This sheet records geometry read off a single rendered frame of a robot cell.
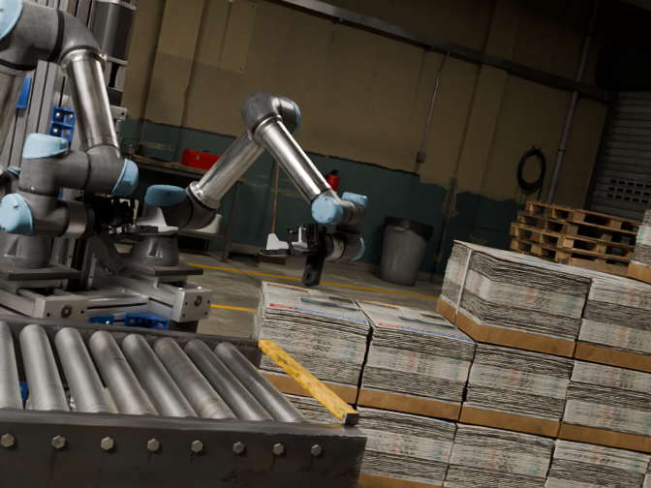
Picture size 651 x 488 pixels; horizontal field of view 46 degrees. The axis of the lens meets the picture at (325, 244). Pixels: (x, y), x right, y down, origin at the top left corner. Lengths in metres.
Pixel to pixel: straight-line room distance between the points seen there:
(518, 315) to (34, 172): 1.30
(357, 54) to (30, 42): 7.74
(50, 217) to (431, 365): 1.09
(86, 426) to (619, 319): 1.57
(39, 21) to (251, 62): 7.13
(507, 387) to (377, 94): 7.49
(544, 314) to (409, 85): 7.65
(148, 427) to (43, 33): 0.96
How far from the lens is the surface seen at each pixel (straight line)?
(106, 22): 2.25
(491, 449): 2.26
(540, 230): 8.61
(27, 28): 1.80
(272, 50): 8.95
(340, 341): 2.06
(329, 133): 9.23
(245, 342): 1.72
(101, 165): 1.58
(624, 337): 2.32
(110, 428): 1.15
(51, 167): 1.54
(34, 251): 2.03
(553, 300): 2.21
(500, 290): 2.14
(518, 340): 2.19
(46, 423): 1.13
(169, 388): 1.33
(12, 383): 1.27
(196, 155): 8.05
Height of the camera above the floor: 1.22
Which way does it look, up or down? 6 degrees down
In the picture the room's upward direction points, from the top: 12 degrees clockwise
